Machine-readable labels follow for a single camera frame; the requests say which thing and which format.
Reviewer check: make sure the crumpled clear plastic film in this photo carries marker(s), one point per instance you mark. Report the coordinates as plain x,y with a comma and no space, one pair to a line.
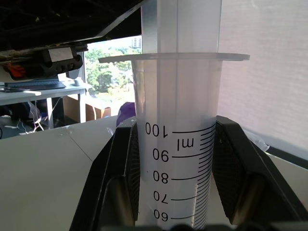
261,144

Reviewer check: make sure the purple fabric bundle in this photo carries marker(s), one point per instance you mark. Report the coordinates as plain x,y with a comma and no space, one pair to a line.
125,113

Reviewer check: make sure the white window roller blind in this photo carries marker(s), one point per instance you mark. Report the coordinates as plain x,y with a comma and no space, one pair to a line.
264,72

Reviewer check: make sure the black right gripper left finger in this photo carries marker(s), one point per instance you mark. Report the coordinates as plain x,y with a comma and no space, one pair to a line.
113,168

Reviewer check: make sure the brown cardboard box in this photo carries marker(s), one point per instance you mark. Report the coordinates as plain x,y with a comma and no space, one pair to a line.
96,111

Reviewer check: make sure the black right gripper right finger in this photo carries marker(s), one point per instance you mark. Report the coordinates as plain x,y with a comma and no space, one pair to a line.
238,163

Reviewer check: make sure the dark laptop keyboard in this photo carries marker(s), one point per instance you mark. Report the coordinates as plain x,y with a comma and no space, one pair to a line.
33,84

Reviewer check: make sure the black device with grey label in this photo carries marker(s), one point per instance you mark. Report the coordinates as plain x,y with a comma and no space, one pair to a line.
60,65

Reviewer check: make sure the dark overhead ceiling panel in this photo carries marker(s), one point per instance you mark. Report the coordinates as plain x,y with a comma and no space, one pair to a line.
48,21

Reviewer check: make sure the grey computer mouse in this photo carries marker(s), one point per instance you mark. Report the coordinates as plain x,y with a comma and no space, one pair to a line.
77,82

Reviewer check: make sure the large translucent plastic syringe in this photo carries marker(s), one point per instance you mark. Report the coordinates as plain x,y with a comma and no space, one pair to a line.
178,96

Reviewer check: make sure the white office desk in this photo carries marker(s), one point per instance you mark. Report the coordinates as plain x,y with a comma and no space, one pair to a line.
36,93

